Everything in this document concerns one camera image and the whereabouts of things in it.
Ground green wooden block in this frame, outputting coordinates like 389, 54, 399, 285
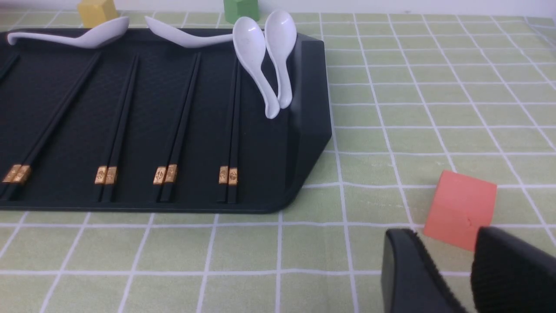
224, 0, 260, 24

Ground black plastic tray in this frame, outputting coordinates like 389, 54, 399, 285
1, 28, 331, 214

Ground white ceramic spoon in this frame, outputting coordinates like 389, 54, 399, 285
144, 16, 233, 48
7, 16, 129, 49
265, 10, 297, 109
232, 17, 280, 119

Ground black chopstick gold band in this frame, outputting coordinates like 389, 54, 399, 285
159, 52, 202, 203
217, 57, 238, 203
99, 53, 140, 203
0, 53, 20, 83
151, 52, 201, 203
92, 55, 138, 202
0, 52, 98, 198
228, 62, 242, 204
3, 52, 103, 200

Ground yellow wooden block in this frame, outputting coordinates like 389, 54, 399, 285
77, 0, 119, 28

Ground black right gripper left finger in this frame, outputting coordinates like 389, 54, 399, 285
381, 229, 467, 313

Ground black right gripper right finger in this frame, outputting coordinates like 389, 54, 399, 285
470, 226, 556, 313

